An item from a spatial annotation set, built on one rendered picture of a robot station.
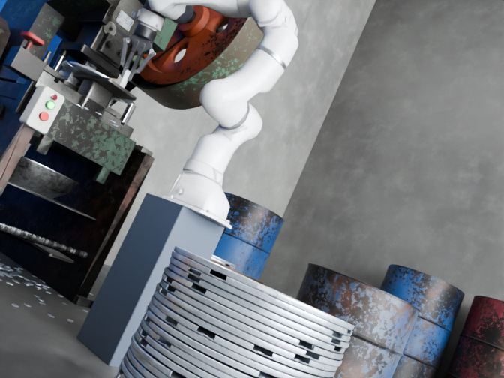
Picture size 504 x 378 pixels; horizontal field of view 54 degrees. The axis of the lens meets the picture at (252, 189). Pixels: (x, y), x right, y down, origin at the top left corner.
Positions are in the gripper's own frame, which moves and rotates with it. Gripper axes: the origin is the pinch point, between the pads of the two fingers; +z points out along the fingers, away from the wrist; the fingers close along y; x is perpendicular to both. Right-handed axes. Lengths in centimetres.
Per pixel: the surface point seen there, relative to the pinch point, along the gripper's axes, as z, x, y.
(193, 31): -29, 51, 10
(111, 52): -5.8, 12.5, -11.2
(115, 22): -17.0, 16.6, -15.4
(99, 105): 13.3, 2.3, -5.3
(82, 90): 10.8, 1.6, -12.7
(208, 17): -38, 53, 13
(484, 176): -43, 223, 266
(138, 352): 21, -129, 40
